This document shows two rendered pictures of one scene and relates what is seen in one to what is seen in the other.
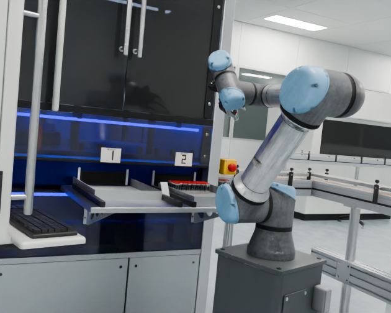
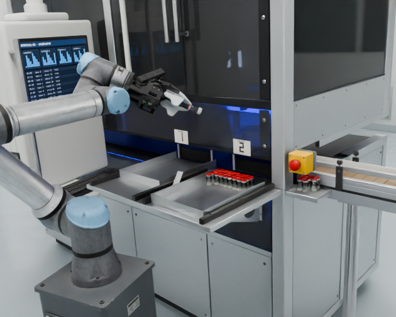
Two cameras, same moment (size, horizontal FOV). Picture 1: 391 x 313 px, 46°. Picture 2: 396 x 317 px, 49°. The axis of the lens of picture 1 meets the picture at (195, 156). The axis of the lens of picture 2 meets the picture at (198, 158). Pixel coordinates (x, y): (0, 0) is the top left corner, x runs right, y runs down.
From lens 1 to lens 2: 205 cm
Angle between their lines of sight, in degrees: 72
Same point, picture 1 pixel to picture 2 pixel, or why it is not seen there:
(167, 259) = (238, 250)
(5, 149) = (17, 139)
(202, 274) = (276, 282)
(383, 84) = not seen: outside the picture
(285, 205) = (69, 228)
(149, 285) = (225, 266)
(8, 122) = not seen: hidden behind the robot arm
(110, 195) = (127, 175)
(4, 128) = not seen: hidden behind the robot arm
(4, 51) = (3, 80)
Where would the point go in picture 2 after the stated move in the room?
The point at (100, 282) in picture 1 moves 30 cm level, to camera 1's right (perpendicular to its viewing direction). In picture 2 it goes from (189, 246) to (210, 277)
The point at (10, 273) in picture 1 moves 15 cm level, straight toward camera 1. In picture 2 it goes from (140, 215) to (115, 224)
